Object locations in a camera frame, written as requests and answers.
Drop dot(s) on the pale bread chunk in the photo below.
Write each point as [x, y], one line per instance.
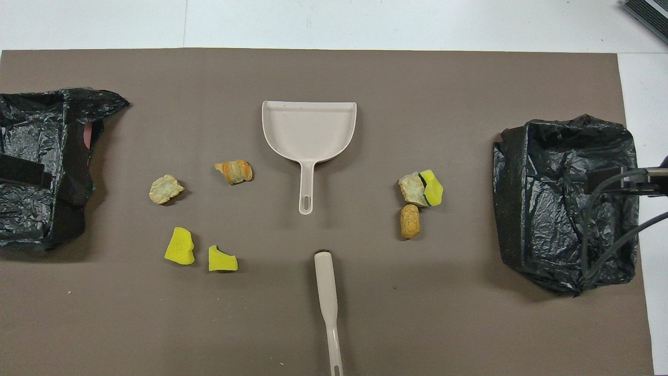
[166, 189]
[412, 190]

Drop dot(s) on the pink plastic bin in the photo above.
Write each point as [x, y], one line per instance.
[88, 134]

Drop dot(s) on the beige hand brush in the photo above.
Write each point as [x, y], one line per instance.
[326, 282]

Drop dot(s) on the yellow green sponge piece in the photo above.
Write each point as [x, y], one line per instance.
[434, 188]

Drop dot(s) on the black trash bag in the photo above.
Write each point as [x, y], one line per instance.
[31, 130]
[548, 209]

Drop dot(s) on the brown bread roll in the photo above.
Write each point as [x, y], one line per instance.
[410, 222]

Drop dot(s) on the beige plastic dustpan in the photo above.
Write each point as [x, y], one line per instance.
[308, 130]

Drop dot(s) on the dark ribbed object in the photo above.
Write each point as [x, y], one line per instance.
[652, 13]

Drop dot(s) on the brown table mat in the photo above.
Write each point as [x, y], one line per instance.
[313, 78]

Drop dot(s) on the orange striped croissant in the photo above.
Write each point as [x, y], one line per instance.
[235, 172]

